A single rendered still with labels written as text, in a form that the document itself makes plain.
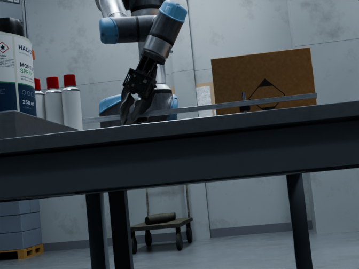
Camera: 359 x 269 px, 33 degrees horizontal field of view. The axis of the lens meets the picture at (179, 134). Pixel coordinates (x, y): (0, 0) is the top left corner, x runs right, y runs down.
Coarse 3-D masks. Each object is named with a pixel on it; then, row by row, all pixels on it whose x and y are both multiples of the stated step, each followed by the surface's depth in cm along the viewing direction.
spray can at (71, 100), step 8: (64, 80) 171; (72, 80) 170; (64, 88) 170; (72, 88) 169; (64, 96) 169; (72, 96) 169; (64, 104) 169; (72, 104) 168; (80, 104) 171; (64, 112) 169; (72, 112) 168; (80, 112) 170; (64, 120) 169; (72, 120) 168; (80, 120) 169; (80, 128) 169
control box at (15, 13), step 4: (20, 0) 188; (0, 4) 182; (4, 4) 183; (8, 4) 184; (12, 4) 186; (16, 4) 187; (20, 4) 188; (0, 8) 182; (4, 8) 183; (8, 8) 184; (12, 8) 185; (16, 8) 186; (20, 8) 188; (0, 12) 182; (4, 12) 183; (8, 12) 184; (12, 12) 185; (16, 12) 186; (20, 12) 187; (0, 16) 182; (4, 16) 183; (8, 16) 184; (12, 16) 185; (16, 16) 186; (20, 16) 187; (20, 20) 187
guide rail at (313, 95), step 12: (288, 96) 168; (300, 96) 167; (312, 96) 167; (180, 108) 171; (192, 108) 170; (204, 108) 170; (216, 108) 170; (84, 120) 174; (96, 120) 173; (108, 120) 173
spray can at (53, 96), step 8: (48, 80) 171; (56, 80) 172; (48, 88) 171; (56, 88) 172; (48, 96) 170; (56, 96) 170; (48, 104) 170; (56, 104) 170; (48, 112) 170; (56, 112) 170; (56, 120) 169
